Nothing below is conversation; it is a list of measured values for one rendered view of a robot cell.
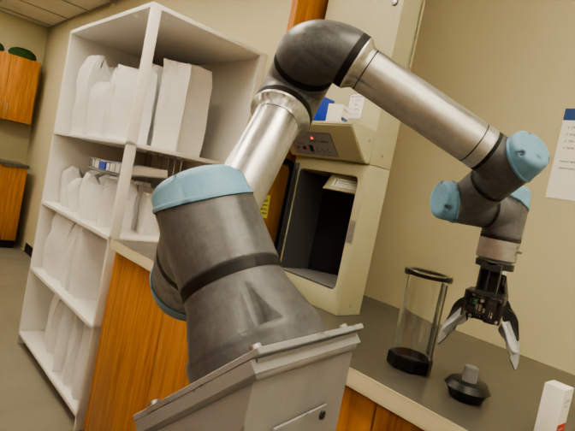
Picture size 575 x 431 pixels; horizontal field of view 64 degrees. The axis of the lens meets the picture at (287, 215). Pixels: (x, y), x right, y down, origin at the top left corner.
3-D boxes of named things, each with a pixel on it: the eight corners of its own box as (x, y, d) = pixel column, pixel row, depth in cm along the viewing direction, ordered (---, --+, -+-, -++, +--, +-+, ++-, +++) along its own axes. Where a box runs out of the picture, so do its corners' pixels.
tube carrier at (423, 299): (438, 364, 109) (458, 276, 108) (426, 375, 100) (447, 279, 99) (394, 349, 115) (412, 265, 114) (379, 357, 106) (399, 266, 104)
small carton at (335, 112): (331, 126, 146) (334, 107, 145) (346, 127, 143) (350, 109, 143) (324, 122, 141) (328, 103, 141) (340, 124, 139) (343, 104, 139)
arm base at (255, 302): (275, 343, 39) (236, 239, 42) (160, 404, 45) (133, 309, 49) (352, 327, 51) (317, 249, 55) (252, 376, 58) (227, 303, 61)
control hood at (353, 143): (296, 155, 162) (301, 126, 161) (370, 164, 138) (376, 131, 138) (271, 148, 154) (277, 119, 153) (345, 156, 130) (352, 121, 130)
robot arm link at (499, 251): (483, 236, 97) (525, 245, 93) (477, 257, 97) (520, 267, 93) (477, 235, 90) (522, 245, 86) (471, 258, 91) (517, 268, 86)
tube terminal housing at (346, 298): (317, 286, 181) (358, 91, 177) (384, 313, 158) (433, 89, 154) (269, 286, 164) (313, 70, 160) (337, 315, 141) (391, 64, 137)
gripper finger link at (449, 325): (423, 335, 95) (457, 308, 92) (429, 331, 100) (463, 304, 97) (433, 348, 94) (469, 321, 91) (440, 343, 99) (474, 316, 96)
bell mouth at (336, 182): (345, 193, 169) (347, 178, 168) (384, 200, 156) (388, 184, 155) (311, 185, 156) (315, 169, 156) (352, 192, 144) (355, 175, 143)
